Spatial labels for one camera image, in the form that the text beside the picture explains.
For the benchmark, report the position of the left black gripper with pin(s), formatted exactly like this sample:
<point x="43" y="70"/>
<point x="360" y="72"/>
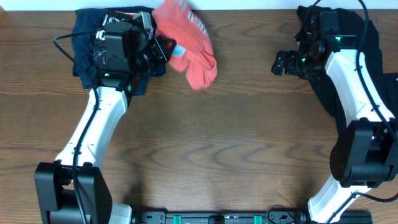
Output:
<point x="157" y="46"/>

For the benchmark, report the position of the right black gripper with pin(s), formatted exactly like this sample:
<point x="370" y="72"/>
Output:
<point x="291" y="69"/>

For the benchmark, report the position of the red-orange t-shirt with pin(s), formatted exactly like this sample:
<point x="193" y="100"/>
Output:
<point x="193" y="53"/>

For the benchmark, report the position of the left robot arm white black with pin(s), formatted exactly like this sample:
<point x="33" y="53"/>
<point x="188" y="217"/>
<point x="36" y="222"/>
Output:
<point x="72" y="189"/>

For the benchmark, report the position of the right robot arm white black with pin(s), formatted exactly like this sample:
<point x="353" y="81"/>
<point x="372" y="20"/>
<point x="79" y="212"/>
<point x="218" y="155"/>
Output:
<point x="365" y="155"/>

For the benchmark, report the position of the black garment pile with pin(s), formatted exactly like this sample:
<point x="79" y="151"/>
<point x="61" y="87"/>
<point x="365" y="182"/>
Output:
<point x="351" y="23"/>

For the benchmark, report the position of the folded navy printed t-shirt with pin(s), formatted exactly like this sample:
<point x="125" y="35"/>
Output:
<point x="90" y="19"/>

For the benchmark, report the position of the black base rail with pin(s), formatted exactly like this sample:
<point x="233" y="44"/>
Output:
<point x="276" y="214"/>

